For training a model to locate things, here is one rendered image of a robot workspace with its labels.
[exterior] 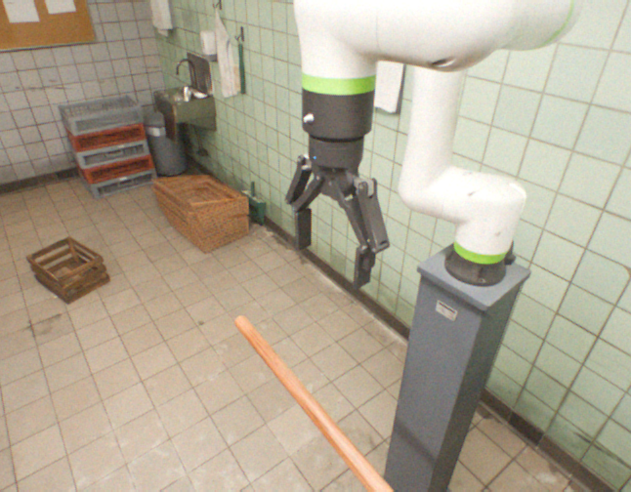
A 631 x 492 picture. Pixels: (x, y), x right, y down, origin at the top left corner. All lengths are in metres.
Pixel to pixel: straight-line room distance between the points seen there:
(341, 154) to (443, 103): 0.46
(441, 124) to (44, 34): 3.98
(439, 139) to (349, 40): 0.54
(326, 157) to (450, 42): 0.20
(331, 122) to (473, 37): 0.18
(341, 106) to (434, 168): 0.54
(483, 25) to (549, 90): 1.24
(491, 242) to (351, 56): 0.66
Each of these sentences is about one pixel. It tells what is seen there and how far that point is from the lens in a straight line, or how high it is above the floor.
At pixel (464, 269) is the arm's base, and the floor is 1.23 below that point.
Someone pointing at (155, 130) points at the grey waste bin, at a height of 0.48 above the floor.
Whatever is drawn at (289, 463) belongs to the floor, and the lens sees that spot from 2.13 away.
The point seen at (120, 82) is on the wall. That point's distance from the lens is 4.79.
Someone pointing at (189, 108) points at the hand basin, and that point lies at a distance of 3.75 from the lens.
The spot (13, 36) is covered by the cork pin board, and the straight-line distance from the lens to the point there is 4.58.
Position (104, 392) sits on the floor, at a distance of 2.56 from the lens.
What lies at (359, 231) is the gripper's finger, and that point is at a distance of 0.58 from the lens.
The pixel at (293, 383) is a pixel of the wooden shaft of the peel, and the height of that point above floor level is 1.20.
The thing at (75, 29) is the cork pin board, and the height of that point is 1.29.
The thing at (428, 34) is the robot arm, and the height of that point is 1.81.
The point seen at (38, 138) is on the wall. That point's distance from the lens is 4.77.
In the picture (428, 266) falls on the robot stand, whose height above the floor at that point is 1.20.
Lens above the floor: 1.88
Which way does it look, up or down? 35 degrees down
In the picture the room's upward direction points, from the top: straight up
